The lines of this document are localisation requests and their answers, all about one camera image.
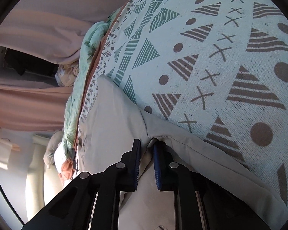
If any beige garment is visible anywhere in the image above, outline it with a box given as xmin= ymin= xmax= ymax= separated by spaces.
xmin=80 ymin=75 xmax=288 ymax=229

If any beige clothes pile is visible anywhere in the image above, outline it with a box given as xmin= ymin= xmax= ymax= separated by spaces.
xmin=55 ymin=61 xmax=79 ymax=87

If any cream padded headboard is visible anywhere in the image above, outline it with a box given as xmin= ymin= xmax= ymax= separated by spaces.
xmin=25 ymin=135 xmax=63 ymax=220

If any grey plush toy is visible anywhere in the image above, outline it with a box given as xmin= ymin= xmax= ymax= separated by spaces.
xmin=43 ymin=130 xmax=64 ymax=169

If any white patterned bed blanket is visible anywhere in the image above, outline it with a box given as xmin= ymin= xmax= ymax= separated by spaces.
xmin=79 ymin=0 xmax=288 ymax=207

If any mint green duvet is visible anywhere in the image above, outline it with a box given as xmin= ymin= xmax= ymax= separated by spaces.
xmin=59 ymin=9 xmax=120 ymax=158

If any pink curtain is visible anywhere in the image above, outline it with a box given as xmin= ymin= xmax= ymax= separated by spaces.
xmin=0 ymin=0 xmax=128 ymax=131

